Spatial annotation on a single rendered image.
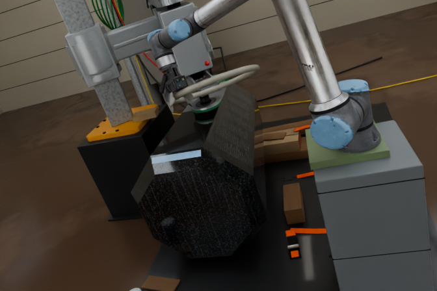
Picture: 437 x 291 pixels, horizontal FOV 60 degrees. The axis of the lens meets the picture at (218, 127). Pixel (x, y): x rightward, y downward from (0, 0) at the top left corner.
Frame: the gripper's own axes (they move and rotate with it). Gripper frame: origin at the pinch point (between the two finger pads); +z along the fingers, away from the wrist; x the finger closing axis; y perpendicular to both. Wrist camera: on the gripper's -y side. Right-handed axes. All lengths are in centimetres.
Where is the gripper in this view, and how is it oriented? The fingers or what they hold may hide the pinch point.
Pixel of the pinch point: (181, 108)
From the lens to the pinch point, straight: 178.1
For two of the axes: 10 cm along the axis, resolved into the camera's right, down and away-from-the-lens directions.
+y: 5.5, -2.0, -8.1
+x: 7.6, -2.9, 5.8
